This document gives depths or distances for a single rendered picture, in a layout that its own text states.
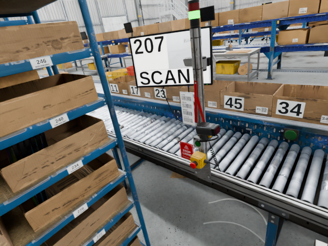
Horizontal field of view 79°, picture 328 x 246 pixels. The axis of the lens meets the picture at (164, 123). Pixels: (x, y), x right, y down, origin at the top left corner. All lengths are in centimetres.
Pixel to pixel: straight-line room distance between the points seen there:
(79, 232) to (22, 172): 40
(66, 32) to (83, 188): 63
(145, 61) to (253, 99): 84
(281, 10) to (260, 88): 435
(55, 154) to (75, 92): 25
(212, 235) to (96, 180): 120
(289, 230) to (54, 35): 200
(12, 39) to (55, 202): 60
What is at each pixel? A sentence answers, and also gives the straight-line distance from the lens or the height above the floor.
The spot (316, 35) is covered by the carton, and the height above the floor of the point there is 95.
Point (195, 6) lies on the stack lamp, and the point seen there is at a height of 164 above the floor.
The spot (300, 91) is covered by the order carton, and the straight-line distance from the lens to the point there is 184.
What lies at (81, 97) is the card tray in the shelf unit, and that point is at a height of 137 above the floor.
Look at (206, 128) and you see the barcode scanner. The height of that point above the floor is 108.
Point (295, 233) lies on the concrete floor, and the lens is 205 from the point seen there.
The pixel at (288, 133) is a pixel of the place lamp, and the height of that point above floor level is 82.
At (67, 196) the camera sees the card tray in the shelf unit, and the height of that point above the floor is 100.
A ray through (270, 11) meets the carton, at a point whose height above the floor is 156.
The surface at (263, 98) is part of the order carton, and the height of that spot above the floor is 102.
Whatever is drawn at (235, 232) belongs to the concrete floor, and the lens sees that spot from 195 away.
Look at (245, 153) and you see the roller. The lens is 146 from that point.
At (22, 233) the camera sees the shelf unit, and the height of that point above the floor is 94.
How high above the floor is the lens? 158
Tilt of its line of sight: 25 degrees down
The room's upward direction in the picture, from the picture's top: 9 degrees counter-clockwise
